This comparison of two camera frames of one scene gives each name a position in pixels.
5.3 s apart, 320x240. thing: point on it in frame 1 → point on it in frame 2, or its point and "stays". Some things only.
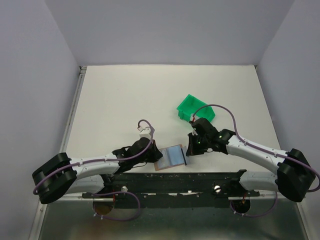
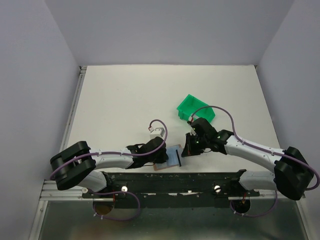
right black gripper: x=191 y=149 stays
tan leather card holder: x=172 y=156 stays
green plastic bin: x=190 y=105 stays
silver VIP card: x=183 y=149 → x=178 y=158
